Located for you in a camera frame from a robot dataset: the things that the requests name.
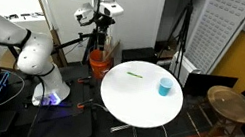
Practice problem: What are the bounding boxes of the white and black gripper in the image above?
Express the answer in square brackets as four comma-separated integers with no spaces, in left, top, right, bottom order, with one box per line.
[74,2,124,25]

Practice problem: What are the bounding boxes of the green pen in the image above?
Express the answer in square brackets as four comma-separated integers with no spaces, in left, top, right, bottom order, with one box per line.
[127,71,143,78]

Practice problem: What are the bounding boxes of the wooden sticks in bucket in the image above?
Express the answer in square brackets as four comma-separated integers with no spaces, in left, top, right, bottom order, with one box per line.
[102,35,120,61]

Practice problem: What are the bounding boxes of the orange bucket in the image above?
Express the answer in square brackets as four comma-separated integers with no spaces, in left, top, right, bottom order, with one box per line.
[89,50,113,79]

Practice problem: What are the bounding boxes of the black box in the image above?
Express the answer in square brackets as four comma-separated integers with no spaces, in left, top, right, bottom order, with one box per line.
[121,47,157,63]

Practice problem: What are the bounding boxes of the round white table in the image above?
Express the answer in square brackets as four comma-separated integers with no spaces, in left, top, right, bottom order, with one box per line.
[100,61,183,137]

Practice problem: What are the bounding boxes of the blue plastic cup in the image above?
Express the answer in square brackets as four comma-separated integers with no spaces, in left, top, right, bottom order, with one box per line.
[158,78,174,96]

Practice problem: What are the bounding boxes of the white radiator heater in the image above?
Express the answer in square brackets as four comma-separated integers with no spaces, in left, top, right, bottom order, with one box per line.
[169,52,201,86]

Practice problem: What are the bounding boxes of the black flat panel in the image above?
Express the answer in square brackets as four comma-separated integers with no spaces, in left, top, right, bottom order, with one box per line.
[183,73,238,96]

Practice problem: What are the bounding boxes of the white perforated panel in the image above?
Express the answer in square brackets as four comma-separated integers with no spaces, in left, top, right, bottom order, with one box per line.
[185,0,245,74]

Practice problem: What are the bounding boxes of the round brass side table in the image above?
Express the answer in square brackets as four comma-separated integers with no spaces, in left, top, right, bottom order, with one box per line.
[202,85,245,137]

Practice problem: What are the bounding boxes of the orange handled clamp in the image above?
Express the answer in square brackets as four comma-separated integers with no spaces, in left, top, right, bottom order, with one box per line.
[77,76,93,84]
[76,99,94,109]

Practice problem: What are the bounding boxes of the black camera tripod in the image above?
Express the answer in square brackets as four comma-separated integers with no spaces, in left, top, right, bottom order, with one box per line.
[158,0,194,73]

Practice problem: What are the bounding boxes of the orange handled clamp lower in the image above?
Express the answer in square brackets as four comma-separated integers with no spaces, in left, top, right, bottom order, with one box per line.
[76,99,94,109]

